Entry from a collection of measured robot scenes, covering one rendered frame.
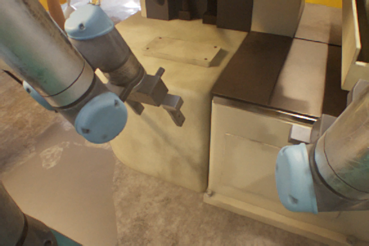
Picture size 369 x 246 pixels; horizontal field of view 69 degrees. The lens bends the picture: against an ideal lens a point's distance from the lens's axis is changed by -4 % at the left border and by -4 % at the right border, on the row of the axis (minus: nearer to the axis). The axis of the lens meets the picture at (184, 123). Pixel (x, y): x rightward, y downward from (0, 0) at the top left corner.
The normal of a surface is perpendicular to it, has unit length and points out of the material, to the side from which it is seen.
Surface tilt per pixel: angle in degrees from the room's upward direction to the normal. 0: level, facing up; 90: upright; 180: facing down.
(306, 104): 0
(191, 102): 90
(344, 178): 105
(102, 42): 90
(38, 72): 100
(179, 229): 0
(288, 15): 90
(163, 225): 0
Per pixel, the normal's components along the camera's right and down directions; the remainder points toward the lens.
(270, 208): -0.41, 0.61
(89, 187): -0.03, -0.76
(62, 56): 0.89, 0.14
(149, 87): -0.34, -0.50
